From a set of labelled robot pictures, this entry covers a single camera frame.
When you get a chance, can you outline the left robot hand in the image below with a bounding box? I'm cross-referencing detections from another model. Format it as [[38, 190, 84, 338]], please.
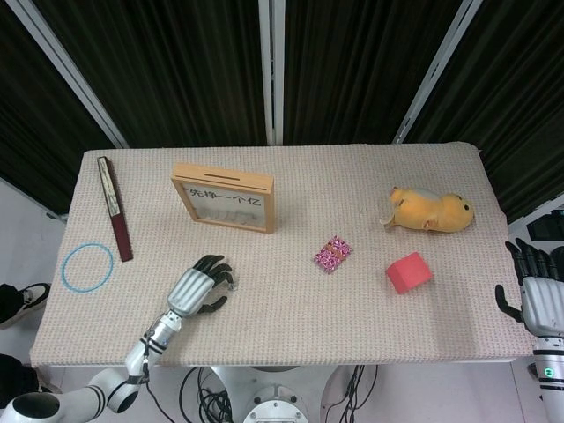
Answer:
[[166, 254, 234, 319]]

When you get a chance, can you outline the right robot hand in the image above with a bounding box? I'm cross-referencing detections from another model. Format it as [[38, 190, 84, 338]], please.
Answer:
[[493, 237, 564, 338]]

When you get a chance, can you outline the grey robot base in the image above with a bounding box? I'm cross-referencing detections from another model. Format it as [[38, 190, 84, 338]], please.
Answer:
[[206, 364, 338, 423]]

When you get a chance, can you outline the wooden framed money box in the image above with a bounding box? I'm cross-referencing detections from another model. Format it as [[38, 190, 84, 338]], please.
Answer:
[[169, 162, 275, 235]]

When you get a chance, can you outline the black equipment case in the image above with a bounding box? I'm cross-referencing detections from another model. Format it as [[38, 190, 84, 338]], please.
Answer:
[[526, 213, 564, 241]]

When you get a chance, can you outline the beige woven tablecloth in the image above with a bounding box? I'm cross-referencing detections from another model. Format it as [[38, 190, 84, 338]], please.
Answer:
[[28, 140, 541, 367]]

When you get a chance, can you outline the dark red folded fan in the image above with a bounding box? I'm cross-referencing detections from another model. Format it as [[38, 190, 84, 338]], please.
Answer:
[[96, 155, 135, 263]]

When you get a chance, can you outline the pink foam cube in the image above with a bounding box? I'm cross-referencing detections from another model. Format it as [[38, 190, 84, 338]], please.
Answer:
[[385, 251, 434, 295]]

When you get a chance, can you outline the yellow plush toy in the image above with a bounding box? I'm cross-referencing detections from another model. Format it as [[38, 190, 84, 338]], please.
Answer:
[[379, 186, 476, 234]]

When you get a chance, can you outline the pink patterned card deck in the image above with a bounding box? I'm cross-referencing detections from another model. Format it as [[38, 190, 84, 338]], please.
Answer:
[[313, 234, 354, 275]]

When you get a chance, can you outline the white and black sneaker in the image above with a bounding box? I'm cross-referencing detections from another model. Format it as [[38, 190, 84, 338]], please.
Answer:
[[0, 282, 51, 330]]

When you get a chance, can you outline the person in black trousers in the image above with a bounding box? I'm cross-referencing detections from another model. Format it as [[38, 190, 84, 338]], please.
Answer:
[[0, 284, 43, 397]]

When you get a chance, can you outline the black pleated curtain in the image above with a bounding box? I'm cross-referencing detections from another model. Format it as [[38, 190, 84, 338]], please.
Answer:
[[0, 0, 564, 226]]

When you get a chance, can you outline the black cable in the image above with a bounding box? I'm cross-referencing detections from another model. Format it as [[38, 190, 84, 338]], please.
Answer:
[[180, 365, 234, 423], [338, 365, 380, 423]]

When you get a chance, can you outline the blue rubber ring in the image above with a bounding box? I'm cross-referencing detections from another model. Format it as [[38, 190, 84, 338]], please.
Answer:
[[61, 241, 115, 293]]

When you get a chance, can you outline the white frame post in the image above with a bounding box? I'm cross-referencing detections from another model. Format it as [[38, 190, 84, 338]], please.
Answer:
[[257, 0, 286, 146], [393, 0, 488, 145], [11, 0, 130, 149]]

